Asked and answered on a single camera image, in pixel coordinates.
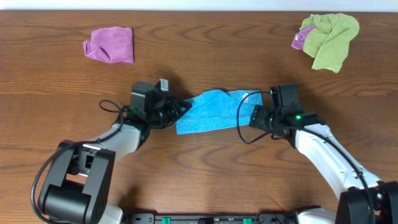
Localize blue microfiber cloth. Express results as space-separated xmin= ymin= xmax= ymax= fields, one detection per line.
xmin=175 ymin=90 xmax=263 ymax=134

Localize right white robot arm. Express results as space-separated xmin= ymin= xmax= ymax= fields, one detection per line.
xmin=249 ymin=84 xmax=397 ymax=223

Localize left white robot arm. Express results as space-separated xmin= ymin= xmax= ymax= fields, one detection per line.
xmin=30 ymin=79 xmax=192 ymax=224

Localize folded purple cloth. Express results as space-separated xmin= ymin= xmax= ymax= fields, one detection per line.
xmin=83 ymin=27 xmax=134 ymax=64

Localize small purple cloth under green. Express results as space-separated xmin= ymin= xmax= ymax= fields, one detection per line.
xmin=291 ymin=25 xmax=316 ymax=50

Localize green crumpled cloth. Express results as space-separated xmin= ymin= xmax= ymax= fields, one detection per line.
xmin=300 ymin=13 xmax=359 ymax=73

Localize right black cable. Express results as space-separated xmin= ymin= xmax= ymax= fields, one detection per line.
xmin=236 ymin=90 xmax=377 ymax=224

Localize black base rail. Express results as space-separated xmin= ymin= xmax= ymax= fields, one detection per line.
xmin=121 ymin=213 xmax=299 ymax=224

